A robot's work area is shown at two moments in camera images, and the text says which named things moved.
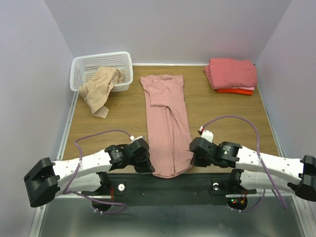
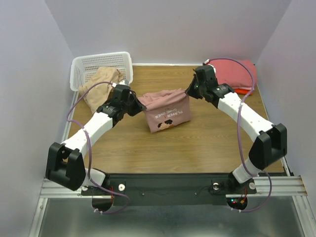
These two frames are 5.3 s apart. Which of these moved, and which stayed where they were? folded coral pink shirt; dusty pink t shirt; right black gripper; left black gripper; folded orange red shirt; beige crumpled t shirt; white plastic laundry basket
Moved: dusty pink t shirt; left black gripper; right black gripper
Stayed: beige crumpled t shirt; folded orange red shirt; folded coral pink shirt; white plastic laundry basket
